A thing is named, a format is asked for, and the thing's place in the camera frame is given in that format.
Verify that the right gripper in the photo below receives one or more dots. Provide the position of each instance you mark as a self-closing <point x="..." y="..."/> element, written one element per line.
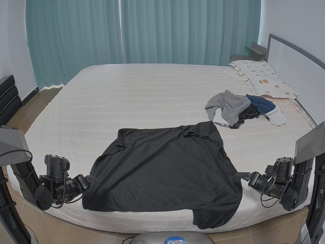
<point x="256" y="182"/>

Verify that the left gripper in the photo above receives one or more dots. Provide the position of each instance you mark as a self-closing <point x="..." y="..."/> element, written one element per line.
<point x="82" y="183"/>

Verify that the black T-shirt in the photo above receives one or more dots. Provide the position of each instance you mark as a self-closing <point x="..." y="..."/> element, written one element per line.
<point x="162" y="166"/>

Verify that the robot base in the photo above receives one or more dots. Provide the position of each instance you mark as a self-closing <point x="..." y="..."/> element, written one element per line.
<point x="152" y="239"/>

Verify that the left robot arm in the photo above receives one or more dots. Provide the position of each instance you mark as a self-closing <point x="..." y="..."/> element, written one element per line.
<point x="28" y="179"/>

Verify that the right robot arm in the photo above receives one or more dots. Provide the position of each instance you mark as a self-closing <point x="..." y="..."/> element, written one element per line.
<point x="302" y="174"/>

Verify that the pile of clothes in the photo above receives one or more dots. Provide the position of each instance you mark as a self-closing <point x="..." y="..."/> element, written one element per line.
<point x="232" y="104"/>

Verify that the bed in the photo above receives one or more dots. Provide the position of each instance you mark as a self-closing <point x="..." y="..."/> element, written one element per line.
<point x="142" y="98"/>

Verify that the white printed pillow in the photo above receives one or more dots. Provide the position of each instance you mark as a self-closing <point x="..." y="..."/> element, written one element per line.
<point x="264" y="79"/>

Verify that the black chest of drawers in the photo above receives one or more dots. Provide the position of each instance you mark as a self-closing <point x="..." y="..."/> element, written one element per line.
<point x="9" y="98"/>

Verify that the grey bedside table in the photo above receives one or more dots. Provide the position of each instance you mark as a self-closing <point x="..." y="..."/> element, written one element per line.
<point x="255" y="51"/>

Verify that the blue-green curtain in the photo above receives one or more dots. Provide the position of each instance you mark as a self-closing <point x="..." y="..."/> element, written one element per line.
<point x="73" y="34"/>
<point x="188" y="24"/>

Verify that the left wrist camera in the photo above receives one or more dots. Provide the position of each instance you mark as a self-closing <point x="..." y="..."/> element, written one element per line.
<point x="65" y="164"/>

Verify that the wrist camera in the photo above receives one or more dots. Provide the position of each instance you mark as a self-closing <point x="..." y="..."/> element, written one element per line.
<point x="270" y="170"/>
<point x="65" y="164"/>

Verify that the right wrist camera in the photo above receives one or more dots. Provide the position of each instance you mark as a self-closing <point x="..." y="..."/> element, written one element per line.
<point x="270" y="170"/>

